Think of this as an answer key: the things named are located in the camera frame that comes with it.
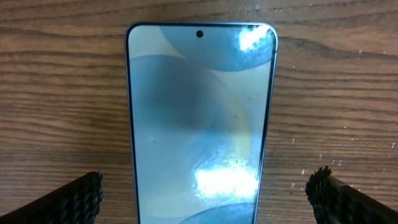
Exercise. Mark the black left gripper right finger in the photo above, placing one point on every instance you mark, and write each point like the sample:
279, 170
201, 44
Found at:
335, 202

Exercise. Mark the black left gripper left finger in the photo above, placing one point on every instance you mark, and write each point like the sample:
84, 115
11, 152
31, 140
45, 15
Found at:
76, 202

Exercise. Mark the blue Samsung Galaxy smartphone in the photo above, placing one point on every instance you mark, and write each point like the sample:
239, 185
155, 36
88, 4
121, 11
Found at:
199, 105

